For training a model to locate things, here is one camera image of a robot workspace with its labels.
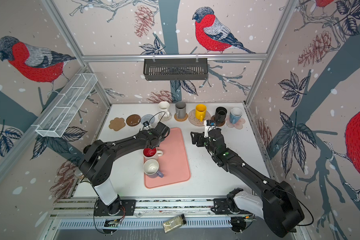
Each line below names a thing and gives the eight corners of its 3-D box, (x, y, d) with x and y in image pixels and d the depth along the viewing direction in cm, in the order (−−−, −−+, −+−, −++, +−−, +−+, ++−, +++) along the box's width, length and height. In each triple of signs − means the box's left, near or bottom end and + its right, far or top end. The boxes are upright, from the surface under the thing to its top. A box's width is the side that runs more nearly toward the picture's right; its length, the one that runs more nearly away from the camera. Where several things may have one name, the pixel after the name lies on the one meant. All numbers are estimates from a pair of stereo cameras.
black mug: (215, 125, 108) (217, 116, 100) (213, 116, 114) (215, 106, 106) (225, 125, 108) (228, 116, 100) (223, 116, 114) (225, 106, 106)
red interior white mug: (143, 162, 90) (141, 157, 85) (145, 152, 94) (143, 147, 89) (162, 162, 90) (160, 157, 85) (163, 152, 94) (162, 147, 89)
